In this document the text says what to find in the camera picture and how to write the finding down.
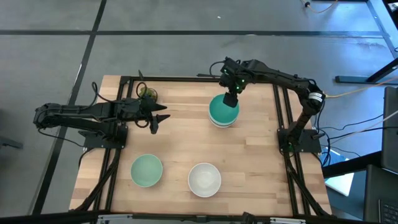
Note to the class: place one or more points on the white ceramic bowl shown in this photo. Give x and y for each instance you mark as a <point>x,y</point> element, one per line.
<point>204,180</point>

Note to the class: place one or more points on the black desk leg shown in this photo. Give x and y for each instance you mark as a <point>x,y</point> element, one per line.
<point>367,77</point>

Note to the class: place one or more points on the grey chair base leg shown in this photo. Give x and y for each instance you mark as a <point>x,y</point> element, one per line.
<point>9,143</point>

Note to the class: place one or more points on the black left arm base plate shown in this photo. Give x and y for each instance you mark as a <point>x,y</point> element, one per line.
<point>105,141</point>

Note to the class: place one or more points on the light blue paper sheet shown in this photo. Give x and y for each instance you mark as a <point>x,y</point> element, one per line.
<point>340,183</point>

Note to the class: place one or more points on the small potted green plant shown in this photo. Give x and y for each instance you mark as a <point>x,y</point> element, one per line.
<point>150,92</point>

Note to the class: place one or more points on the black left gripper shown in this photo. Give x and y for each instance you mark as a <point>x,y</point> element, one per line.
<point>136,109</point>

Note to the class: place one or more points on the dark grey monitor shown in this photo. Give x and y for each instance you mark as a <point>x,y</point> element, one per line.
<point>391,130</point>

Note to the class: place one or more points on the black aluminium table frame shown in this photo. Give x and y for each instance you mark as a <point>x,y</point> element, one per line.
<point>174,78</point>

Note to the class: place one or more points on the pale green ceramic bowl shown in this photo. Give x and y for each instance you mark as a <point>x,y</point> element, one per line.
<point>146,170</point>

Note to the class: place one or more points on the teal ceramic bowl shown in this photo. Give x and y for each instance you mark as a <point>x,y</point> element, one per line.
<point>220,113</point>

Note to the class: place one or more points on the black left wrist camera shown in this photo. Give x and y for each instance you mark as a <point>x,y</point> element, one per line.
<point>154,126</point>

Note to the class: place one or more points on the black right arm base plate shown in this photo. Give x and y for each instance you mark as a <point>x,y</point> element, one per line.
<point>308,141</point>

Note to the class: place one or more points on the black laptop with keyboard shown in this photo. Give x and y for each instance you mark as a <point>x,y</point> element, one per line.
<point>382,199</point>

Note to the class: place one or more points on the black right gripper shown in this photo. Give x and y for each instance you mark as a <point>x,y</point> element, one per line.
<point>233,76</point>

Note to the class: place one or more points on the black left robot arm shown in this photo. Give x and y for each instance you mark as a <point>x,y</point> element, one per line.
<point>77,115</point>

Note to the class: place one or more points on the silver metal bracket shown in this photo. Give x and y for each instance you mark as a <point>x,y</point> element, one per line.
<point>287,221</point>
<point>115,218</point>

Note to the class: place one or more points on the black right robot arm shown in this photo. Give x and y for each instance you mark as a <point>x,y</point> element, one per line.
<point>280,76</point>

